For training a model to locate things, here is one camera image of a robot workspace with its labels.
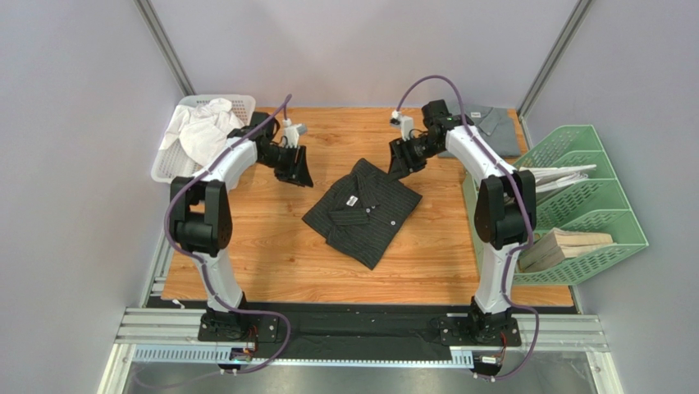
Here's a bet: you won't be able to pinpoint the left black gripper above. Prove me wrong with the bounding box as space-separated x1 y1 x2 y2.
260 144 316 189

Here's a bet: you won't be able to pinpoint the dark pinstriped long sleeve shirt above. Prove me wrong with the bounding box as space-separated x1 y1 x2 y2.
302 158 423 270

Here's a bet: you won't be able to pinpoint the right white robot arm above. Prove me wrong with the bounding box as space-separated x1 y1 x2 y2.
389 100 537 344

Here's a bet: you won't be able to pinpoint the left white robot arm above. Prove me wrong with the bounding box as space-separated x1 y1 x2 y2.
165 112 313 341

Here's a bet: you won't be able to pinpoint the folded grey shirt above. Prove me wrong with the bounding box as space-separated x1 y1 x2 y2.
464 104 521 158

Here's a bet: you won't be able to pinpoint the white shirt in basket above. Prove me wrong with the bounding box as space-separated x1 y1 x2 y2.
159 98 245 166

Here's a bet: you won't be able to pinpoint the white plastic laundry basket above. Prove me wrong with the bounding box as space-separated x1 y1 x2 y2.
151 94 256 184

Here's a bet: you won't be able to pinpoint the white papers in rack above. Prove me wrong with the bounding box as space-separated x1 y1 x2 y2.
519 164 597 195

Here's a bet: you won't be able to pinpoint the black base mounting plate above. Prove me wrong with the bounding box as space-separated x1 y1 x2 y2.
147 297 578 363

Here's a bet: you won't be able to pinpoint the brown book in rack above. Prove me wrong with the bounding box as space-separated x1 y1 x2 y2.
519 228 615 273

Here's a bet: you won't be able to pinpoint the green plastic file rack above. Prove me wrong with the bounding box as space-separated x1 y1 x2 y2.
462 125 650 287

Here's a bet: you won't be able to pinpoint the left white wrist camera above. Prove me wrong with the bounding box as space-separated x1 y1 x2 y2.
281 118 308 149

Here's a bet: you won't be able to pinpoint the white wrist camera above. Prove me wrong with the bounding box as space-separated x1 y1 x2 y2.
281 118 308 149
389 110 414 141

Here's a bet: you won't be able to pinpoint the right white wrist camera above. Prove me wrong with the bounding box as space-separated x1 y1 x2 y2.
389 110 414 141

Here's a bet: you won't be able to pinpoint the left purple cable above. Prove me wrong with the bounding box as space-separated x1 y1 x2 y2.
162 94 294 376

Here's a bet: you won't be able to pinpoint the purple cable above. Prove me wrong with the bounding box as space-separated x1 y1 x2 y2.
394 75 541 382
162 94 294 376

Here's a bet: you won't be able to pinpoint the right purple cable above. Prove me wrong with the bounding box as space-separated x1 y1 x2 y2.
394 75 541 382

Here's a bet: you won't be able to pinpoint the right corner aluminium post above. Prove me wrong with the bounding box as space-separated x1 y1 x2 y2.
517 0 596 121

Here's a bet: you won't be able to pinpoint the corner aluminium post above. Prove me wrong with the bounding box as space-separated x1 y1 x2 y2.
517 0 596 121
134 0 195 96

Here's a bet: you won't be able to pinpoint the left corner aluminium post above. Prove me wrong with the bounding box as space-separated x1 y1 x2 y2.
134 0 195 96

